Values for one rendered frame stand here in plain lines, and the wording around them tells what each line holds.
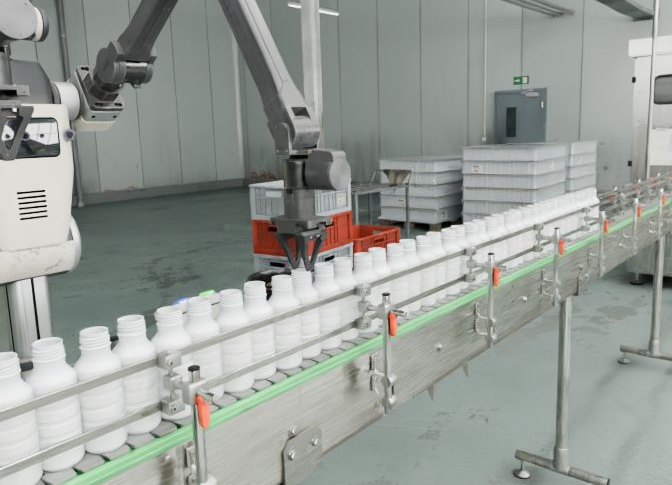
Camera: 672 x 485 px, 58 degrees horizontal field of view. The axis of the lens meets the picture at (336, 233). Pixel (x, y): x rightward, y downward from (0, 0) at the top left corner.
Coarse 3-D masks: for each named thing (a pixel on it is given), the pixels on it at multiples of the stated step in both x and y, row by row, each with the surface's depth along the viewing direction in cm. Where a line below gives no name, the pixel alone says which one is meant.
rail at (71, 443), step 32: (544, 224) 192; (448, 256) 146; (512, 256) 175; (352, 288) 118; (192, 352) 89; (288, 352) 105; (96, 384) 78; (0, 416) 69; (128, 416) 82; (64, 448) 75
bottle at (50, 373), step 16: (32, 352) 76; (48, 352) 75; (64, 352) 78; (48, 368) 75; (64, 368) 77; (32, 384) 75; (48, 384) 75; (64, 384) 76; (64, 400) 76; (48, 416) 75; (64, 416) 76; (80, 416) 79; (48, 432) 75; (64, 432) 76; (80, 432) 79; (80, 448) 78; (48, 464) 76; (64, 464) 77
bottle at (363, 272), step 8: (360, 256) 123; (368, 256) 124; (360, 264) 124; (368, 264) 124; (352, 272) 125; (360, 272) 124; (368, 272) 124; (360, 280) 123; (368, 280) 123; (376, 288) 125; (368, 296) 124; (376, 296) 125; (376, 304) 125; (360, 312) 124; (368, 312) 124; (376, 320) 126; (376, 328) 126
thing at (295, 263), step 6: (306, 228) 112; (318, 228) 110; (324, 228) 111; (276, 234) 110; (282, 234) 110; (288, 234) 111; (294, 234) 112; (282, 240) 110; (282, 246) 111; (288, 246) 111; (288, 252) 111; (300, 252) 114; (288, 258) 112; (300, 258) 114; (294, 264) 113
